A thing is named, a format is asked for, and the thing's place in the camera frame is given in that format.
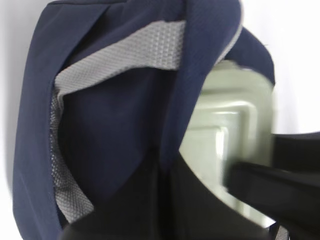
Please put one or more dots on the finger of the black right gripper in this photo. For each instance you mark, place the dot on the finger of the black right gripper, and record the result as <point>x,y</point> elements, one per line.
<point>297,152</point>
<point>291,199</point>

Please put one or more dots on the navy white lunch bag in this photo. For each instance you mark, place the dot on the navy white lunch bag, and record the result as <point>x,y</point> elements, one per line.
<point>104,82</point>

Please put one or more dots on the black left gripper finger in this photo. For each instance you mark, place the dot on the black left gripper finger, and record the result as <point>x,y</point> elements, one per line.
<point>172,207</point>

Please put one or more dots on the glass container green lid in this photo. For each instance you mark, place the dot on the glass container green lid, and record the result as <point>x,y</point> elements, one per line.
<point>231,122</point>

